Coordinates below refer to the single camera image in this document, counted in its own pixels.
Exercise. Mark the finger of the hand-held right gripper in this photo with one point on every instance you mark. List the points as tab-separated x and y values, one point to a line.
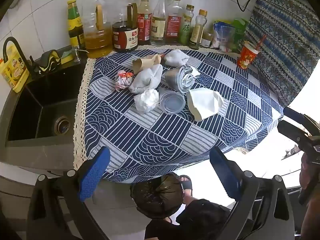
295	135
300	120

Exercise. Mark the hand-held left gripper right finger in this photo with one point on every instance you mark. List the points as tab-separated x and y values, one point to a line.
225	175

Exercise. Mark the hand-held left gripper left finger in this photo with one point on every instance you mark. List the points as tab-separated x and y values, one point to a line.
93	177

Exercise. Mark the bin with black bag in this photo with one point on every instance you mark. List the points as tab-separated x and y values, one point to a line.
156	197

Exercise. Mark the white paper tissue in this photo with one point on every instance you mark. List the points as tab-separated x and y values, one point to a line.
203	103

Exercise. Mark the clear plastic container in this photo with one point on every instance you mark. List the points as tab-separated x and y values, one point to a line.
172	103

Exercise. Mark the white plastic-wrapped bundle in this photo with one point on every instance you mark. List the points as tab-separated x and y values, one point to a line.
146	100

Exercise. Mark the plastic cup with foil lid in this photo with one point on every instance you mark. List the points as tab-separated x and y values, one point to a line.
180	78

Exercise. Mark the large white towel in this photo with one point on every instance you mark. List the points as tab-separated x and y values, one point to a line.
146	80

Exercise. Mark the person's right forearm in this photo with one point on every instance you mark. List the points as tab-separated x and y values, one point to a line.
312	220

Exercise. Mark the person's right hand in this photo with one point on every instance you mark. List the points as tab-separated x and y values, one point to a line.
306	171

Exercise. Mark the person's foot in black sandal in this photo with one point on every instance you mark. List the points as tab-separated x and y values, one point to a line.
186	183

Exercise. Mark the person's black clothing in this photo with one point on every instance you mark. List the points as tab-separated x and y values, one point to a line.
197	220

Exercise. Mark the blue patterned tablecloth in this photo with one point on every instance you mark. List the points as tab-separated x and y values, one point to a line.
155	140

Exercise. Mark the blue patterned curtain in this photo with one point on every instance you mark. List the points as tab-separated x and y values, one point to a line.
282	42

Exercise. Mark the red paper cup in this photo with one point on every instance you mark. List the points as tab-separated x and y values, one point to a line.
247	56

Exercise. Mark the red drinking straw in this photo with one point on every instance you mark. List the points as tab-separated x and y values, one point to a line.
260	42

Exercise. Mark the black sink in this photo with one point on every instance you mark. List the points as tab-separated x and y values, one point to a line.
37	110

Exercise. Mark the red white crumpled wrapper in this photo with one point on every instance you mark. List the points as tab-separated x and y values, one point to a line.
123	81

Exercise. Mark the green plastic bag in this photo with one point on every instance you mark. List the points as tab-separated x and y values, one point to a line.
240	27

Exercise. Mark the white blue plastic bag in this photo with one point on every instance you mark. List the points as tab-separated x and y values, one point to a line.
222	36

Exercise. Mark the small glass jar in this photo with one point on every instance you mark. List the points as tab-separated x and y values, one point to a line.
207	40

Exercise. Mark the yellow green sponge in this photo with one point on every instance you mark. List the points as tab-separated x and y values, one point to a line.
66	57

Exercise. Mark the chrome soap pump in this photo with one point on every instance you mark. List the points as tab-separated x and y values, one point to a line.
77	54

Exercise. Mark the grey yellow dishcloth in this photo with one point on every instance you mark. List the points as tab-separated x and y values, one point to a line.
48	58

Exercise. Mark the small white towel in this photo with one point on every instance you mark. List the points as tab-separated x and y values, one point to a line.
176	57

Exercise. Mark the yellow dish soap bottle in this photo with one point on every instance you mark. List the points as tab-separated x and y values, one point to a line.
13	72

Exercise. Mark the small yellow-capped bottle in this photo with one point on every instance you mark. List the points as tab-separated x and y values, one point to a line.
197	32

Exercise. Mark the clear cooking oil jug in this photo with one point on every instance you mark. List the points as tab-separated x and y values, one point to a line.
97	42

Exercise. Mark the dark soy sauce jug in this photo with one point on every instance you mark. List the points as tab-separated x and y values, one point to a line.
123	37

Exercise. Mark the bottle with green label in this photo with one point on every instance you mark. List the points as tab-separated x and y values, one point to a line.
186	30

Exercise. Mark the green glass bottle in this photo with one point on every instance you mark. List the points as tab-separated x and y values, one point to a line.
74	22

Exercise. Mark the black faucet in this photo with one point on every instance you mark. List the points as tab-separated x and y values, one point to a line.
15	41

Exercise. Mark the clear bottle with red label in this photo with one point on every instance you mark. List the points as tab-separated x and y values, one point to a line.
173	25

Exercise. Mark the dark bottle with red label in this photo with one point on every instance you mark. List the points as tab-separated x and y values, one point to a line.
144	27

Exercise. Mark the clear bottle with beige label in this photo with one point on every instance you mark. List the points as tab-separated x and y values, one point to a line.
158	27

